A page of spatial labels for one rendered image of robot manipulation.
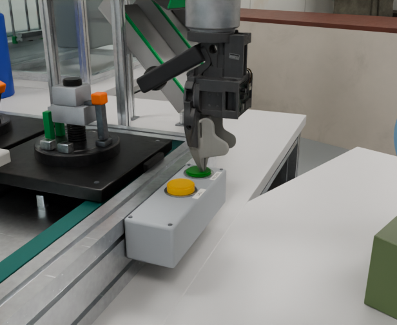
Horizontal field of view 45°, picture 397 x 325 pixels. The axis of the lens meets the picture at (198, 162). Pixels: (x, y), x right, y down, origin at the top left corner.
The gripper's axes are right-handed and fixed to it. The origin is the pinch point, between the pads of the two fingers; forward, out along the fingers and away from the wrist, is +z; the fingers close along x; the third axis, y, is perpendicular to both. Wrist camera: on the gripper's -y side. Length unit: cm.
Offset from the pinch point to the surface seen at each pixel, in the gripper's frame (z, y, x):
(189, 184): 0.6, 1.4, -7.1
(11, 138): 0.9, -37.2, 0.7
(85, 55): 1, -79, 87
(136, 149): 0.8, -12.9, 3.9
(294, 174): 29, 3, 71
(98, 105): -7.9, -16.3, -1.6
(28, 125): 0.9, -39.8, 8.4
